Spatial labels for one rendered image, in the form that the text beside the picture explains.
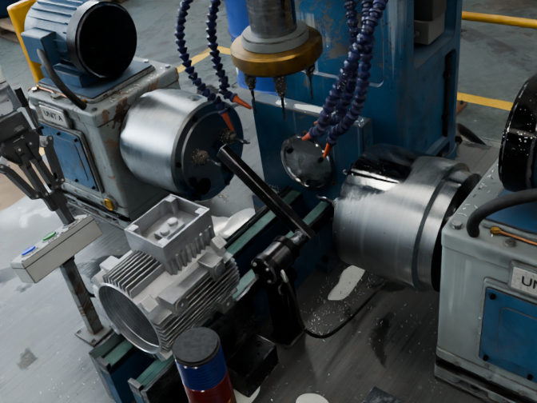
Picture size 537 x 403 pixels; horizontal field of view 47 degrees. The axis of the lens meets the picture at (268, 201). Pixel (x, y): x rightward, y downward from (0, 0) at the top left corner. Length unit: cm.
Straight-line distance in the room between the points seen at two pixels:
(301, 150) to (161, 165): 32
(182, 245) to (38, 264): 31
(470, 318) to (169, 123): 76
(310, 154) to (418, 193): 39
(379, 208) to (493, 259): 22
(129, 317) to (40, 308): 41
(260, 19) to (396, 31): 29
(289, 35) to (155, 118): 42
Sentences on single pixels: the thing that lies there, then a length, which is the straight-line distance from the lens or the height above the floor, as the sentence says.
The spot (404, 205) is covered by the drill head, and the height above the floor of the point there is 114.
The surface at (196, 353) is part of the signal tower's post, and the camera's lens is 77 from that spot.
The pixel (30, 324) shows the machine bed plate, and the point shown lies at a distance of 155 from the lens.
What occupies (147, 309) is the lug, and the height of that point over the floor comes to 108.
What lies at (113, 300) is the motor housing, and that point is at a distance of 120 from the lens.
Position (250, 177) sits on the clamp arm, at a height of 112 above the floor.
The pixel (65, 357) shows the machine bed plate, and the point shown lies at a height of 80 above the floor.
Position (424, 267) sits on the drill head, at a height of 104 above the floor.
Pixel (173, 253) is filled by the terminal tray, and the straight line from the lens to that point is 107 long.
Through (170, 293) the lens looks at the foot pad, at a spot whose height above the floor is 108.
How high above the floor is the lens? 179
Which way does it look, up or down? 36 degrees down
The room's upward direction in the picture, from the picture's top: 9 degrees counter-clockwise
